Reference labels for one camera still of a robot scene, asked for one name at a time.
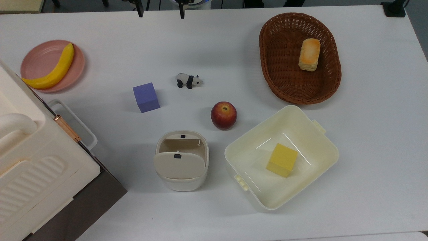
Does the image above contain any beige trash can lid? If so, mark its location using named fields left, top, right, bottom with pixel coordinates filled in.
left=153, top=151, right=206, bottom=180

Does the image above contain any beige small trash can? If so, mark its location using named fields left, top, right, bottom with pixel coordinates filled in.
left=153, top=130, right=210, bottom=192

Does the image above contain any black white panda figurine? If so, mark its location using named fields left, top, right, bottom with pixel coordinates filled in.
left=175, top=73, right=203, bottom=89

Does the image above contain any purple foam cube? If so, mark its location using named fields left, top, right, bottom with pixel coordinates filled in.
left=133, top=82, right=161, bottom=113

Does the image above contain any yellow toy banana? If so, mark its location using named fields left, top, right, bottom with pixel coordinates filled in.
left=22, top=43, right=75, bottom=90

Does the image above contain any pink round plate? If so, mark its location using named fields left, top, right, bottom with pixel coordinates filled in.
left=20, top=40, right=86, bottom=93

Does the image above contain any red toy apple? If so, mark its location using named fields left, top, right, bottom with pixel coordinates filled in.
left=210, top=101, right=237, bottom=131

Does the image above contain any brown wicker basket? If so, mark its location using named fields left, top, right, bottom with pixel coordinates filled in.
left=259, top=12, right=342, bottom=105

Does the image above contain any light wooden table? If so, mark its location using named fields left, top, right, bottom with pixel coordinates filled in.
left=0, top=0, right=45, bottom=14

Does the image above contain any toy bread loaf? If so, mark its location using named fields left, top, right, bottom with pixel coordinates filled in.
left=298, top=38, right=321, bottom=72

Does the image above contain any cream square plastic bin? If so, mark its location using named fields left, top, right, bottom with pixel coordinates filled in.
left=224, top=105, right=340, bottom=211

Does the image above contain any yellow foam block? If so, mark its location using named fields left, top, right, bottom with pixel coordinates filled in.
left=266, top=143, right=299, bottom=178

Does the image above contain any cream toy cabinet brown base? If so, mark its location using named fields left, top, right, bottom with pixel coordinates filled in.
left=0, top=60, right=128, bottom=241

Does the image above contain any black clamp at table corner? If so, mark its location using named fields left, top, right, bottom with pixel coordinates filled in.
left=381, top=0, right=407, bottom=17

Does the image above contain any white drawer handle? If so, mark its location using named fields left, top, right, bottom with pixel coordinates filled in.
left=47, top=99, right=98, bottom=150

